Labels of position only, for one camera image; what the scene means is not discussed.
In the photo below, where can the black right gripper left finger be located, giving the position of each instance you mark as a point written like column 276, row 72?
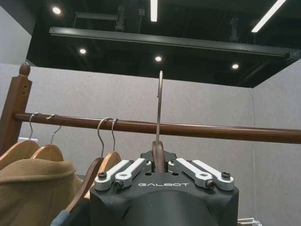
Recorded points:
column 128, row 170

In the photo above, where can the white linear ceiling light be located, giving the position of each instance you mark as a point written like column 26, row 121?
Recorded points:
column 268, row 16
column 153, row 10

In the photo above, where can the tan garment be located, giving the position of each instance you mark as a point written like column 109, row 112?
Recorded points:
column 35, row 188

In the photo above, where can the round ceiling spotlight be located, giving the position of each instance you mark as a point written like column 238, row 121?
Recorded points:
column 158, row 58
column 56, row 10
column 235, row 66
column 82, row 51

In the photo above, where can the black ceiling track beam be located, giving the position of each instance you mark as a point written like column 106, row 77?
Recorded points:
column 164, row 40

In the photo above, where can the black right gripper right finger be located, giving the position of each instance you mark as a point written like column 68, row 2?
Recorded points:
column 200, row 170

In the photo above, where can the light wooden hanger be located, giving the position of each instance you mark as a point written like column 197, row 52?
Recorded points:
column 18, row 149
column 49, row 151
column 113, row 159

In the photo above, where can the brown wooden rack post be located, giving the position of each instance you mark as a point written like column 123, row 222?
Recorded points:
column 16, row 99

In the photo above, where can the brown wooden rack rail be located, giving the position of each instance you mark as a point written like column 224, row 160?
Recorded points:
column 211, row 133

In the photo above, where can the dark brown wooden hanger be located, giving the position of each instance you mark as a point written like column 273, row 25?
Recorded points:
column 160, row 131
column 90, row 174

